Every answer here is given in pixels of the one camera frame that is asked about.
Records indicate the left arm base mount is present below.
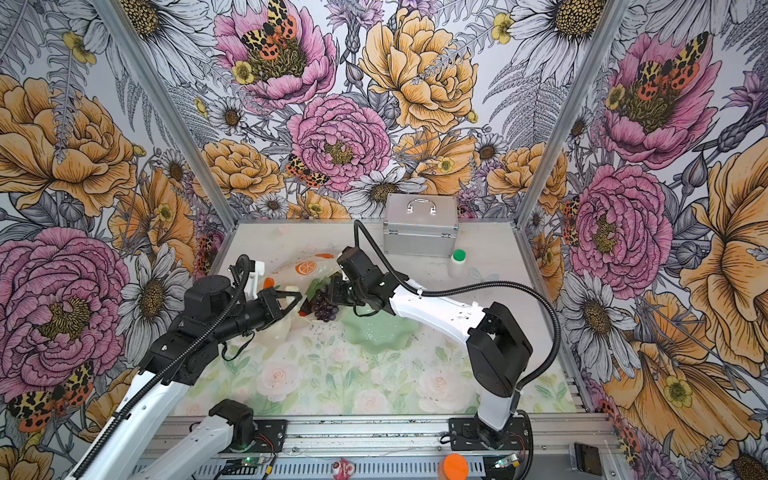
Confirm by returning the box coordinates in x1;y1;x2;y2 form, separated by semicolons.
231;419;288;454

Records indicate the black corrugated cable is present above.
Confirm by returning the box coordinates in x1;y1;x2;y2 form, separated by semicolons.
71;254;253;478
352;220;562;480

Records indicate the white bottle green cap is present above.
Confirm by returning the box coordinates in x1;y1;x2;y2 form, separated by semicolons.
447;249;467;278

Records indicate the aluminium corner post right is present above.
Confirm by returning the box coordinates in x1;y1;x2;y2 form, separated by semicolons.
515;0;630;229

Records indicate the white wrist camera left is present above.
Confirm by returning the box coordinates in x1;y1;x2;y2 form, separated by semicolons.
245;261;265;300

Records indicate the cream translucent plastic bag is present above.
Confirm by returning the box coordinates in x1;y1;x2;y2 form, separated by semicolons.
255;253;339;349

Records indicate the black corrugated cable left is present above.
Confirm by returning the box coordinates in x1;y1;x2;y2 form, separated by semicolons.
71;254;253;478

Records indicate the black device on rail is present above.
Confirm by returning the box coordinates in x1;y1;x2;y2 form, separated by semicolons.
570;442;603;478

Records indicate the aluminium corner post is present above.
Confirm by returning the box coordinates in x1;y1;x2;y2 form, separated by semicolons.
94;1;238;232
515;0;630;229

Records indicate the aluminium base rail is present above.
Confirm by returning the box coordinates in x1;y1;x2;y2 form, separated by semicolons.
158;413;619;480

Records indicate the orange round cap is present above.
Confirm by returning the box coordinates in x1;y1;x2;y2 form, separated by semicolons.
437;453;469;480

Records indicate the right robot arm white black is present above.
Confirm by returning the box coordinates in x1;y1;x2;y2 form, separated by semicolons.
328;247;533;449

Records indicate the silver aluminium case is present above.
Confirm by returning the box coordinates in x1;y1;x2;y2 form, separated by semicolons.
383;193;459;258

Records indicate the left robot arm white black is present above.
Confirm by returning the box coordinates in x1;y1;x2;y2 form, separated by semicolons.
67;275;302;479

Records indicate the green leaf grape bunch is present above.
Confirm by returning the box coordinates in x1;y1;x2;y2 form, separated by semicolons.
299;277;339;322

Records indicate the black corrugated cable right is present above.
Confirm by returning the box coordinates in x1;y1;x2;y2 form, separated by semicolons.
352;220;562;480

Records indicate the light green wavy plate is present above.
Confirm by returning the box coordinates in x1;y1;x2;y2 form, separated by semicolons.
341;312;420;354

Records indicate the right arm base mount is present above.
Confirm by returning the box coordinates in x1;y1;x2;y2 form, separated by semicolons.
448;416;532;452

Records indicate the pink white small figure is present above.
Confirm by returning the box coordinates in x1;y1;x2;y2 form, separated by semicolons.
331;458;356;480

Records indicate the aluminium corner post left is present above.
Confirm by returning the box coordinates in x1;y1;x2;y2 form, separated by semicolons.
94;1;238;232

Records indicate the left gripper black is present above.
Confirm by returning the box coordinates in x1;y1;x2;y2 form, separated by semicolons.
212;287;302;343

